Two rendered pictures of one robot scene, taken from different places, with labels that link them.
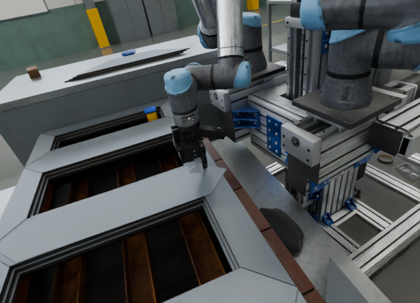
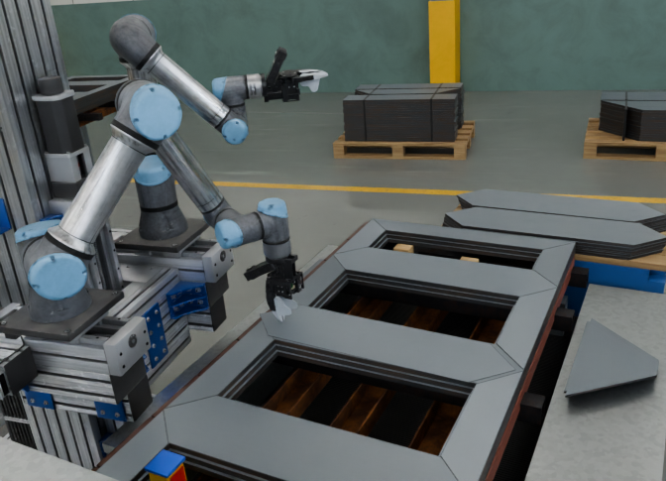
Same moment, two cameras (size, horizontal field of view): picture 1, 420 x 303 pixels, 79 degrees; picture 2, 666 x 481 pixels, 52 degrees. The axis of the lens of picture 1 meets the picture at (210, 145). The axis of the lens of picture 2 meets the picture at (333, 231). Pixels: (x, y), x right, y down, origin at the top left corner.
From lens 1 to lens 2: 2.26 m
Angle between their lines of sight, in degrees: 110
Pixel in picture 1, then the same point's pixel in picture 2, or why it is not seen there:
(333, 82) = (176, 210)
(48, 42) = not seen: outside the picture
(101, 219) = (400, 336)
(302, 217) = (245, 324)
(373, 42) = not seen: hidden behind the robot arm
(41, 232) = (461, 357)
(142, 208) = (360, 325)
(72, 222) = (427, 349)
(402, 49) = not seen: hidden behind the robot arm
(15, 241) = (490, 363)
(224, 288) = (363, 267)
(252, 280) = (347, 264)
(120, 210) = (379, 333)
